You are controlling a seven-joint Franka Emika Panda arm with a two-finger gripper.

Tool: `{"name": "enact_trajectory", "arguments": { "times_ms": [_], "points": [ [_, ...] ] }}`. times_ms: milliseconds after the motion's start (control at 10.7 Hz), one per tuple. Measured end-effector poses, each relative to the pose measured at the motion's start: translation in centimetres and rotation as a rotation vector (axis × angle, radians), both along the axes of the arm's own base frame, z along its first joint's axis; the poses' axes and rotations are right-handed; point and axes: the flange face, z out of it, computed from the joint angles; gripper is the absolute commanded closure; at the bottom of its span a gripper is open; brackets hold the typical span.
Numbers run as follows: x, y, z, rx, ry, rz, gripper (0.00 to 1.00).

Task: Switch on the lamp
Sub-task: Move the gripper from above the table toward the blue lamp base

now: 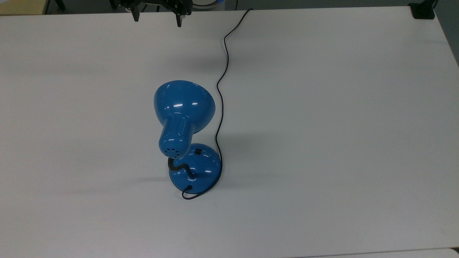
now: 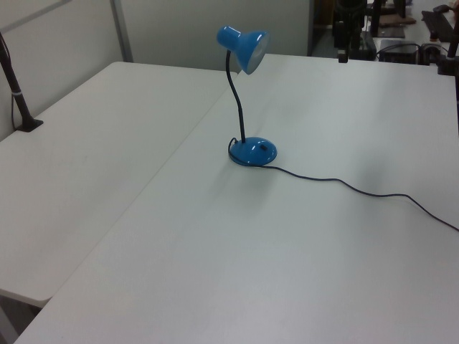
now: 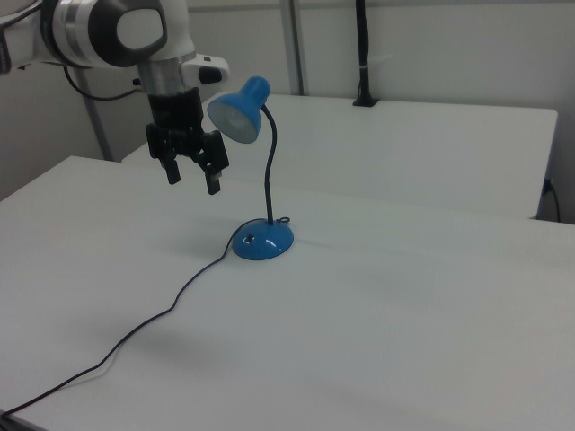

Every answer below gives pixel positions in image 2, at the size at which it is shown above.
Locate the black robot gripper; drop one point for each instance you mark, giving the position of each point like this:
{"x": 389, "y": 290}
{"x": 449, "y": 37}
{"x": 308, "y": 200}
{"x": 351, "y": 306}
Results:
{"x": 349, "y": 10}

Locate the blue gooseneck desk lamp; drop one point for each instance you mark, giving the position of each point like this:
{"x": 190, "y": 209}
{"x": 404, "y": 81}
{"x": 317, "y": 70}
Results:
{"x": 253, "y": 152}

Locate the black electronics box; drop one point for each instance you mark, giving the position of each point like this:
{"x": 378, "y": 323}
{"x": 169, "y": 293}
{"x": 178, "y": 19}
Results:
{"x": 398, "y": 51}

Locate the brown cloth bundle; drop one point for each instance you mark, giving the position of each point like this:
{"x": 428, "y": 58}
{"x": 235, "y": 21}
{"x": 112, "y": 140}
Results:
{"x": 397, "y": 21}

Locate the black computer keyboard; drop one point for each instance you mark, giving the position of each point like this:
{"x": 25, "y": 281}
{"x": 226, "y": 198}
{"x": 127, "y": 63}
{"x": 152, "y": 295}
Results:
{"x": 438, "y": 24}

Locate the black computer mouse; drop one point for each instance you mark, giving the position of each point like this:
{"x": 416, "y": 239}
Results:
{"x": 441, "y": 8}

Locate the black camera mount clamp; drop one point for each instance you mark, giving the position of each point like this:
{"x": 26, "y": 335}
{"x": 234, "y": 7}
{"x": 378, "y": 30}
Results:
{"x": 449, "y": 59}

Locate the grey partition post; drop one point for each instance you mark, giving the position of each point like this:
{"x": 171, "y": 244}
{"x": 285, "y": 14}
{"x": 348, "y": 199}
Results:
{"x": 122, "y": 30}

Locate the black camera stand pole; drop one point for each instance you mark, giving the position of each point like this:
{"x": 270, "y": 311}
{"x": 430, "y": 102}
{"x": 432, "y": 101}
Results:
{"x": 14, "y": 89}

